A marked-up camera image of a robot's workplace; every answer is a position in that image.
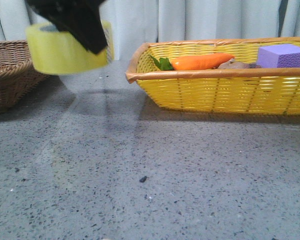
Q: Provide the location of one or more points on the white curtain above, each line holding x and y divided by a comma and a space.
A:
137, 21

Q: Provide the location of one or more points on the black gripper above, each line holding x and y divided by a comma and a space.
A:
80, 18

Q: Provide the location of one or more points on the orange toy carrot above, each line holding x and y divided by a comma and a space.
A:
192, 62

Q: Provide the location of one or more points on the yellow woven basket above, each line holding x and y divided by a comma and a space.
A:
269, 91

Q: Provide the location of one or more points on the purple foam block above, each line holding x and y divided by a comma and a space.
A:
279, 56

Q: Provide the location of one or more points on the yellow tape roll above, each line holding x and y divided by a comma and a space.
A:
59, 53

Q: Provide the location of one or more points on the brown lumpy toy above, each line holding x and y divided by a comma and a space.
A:
233, 64

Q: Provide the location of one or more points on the brown wicker basket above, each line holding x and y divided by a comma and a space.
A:
17, 73

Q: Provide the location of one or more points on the small black debris chunk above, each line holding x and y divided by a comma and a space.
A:
143, 179

